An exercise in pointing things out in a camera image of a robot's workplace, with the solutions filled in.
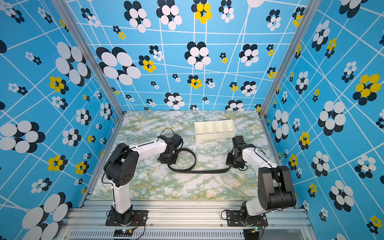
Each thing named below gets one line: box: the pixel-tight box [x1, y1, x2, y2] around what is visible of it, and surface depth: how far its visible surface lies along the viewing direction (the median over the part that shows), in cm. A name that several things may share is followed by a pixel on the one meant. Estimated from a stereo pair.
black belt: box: [167, 147, 232, 174], surface depth 91 cm
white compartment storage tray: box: [194, 119, 236, 141], surface depth 112 cm
